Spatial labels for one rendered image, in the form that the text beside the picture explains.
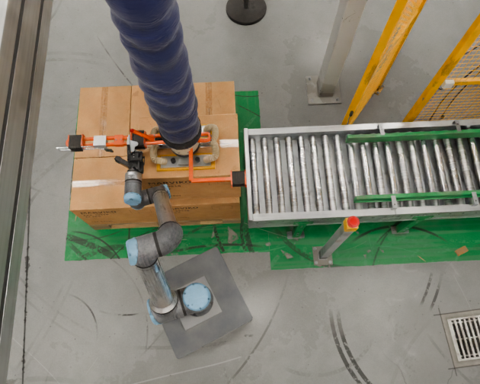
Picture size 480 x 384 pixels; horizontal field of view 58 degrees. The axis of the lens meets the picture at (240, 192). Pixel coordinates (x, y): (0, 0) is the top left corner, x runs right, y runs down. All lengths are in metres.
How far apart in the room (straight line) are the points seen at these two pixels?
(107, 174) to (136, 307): 1.05
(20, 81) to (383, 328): 3.28
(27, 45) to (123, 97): 2.92
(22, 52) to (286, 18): 4.07
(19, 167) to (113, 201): 2.64
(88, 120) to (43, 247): 1.11
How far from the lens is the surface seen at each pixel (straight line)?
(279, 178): 3.09
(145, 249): 1.92
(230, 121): 2.63
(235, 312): 2.68
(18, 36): 0.58
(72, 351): 3.66
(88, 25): 4.75
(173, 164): 2.52
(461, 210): 3.31
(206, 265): 2.72
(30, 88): 0.59
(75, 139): 2.58
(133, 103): 3.46
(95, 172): 3.28
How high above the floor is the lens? 3.43
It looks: 71 degrees down
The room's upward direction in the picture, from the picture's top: 2 degrees counter-clockwise
